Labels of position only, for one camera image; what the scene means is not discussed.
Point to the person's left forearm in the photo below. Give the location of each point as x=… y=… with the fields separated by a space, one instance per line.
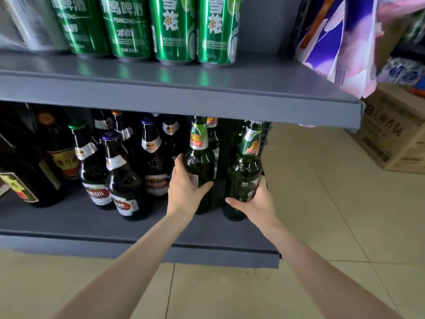
x=126 y=275

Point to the grey metal shelf board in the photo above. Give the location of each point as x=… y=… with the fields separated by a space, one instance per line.
x=83 y=222
x=199 y=92

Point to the person's left thumb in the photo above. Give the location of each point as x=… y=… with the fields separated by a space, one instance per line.
x=204 y=189

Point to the blue white wrapped packs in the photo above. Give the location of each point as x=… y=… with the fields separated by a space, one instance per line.
x=403 y=73

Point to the person's left hand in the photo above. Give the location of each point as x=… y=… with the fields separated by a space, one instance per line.
x=182 y=195

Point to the green beer can white script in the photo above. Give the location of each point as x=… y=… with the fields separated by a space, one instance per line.
x=83 y=26
x=128 y=26

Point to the green beer can snowflake print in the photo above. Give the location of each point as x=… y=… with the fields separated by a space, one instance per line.
x=172 y=29
x=217 y=29

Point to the brown cardboard box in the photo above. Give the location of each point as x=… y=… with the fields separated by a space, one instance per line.
x=395 y=129

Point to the purple pink plastic pack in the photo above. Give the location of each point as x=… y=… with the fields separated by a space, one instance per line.
x=345 y=39

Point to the large dark bottle yellow label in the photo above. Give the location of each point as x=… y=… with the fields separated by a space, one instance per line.
x=23 y=156

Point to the person's right thumb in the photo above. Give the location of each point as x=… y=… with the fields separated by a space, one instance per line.
x=235 y=203

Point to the clear plastic wrapped pack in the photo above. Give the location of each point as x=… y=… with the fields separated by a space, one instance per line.
x=26 y=23

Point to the green beer bottle red label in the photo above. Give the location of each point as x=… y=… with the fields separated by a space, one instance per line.
x=212 y=136
x=199 y=162

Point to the group of brown beer bottles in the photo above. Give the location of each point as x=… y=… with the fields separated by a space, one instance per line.
x=124 y=182

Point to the dark bottle red gold label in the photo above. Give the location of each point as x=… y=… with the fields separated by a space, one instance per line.
x=58 y=142

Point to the person's right hand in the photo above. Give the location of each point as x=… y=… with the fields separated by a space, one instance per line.
x=260 y=209

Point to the person's right forearm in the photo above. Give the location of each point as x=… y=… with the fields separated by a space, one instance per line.
x=318 y=279

